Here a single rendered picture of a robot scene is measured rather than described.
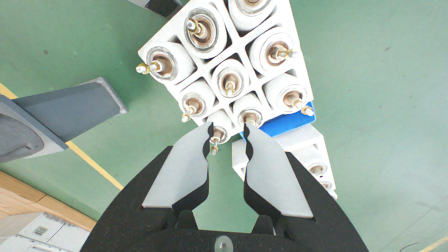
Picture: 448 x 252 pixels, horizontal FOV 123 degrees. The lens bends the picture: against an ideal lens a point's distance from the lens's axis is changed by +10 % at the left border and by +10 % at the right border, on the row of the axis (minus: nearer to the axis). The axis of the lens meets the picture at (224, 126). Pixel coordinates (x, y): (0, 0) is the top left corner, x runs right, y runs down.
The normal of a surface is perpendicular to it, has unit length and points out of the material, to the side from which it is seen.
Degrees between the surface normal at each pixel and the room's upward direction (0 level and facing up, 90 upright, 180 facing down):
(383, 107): 0
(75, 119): 90
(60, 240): 90
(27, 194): 90
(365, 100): 0
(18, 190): 90
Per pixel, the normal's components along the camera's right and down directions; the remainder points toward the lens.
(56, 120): 0.96, -0.20
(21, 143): 0.92, 0.32
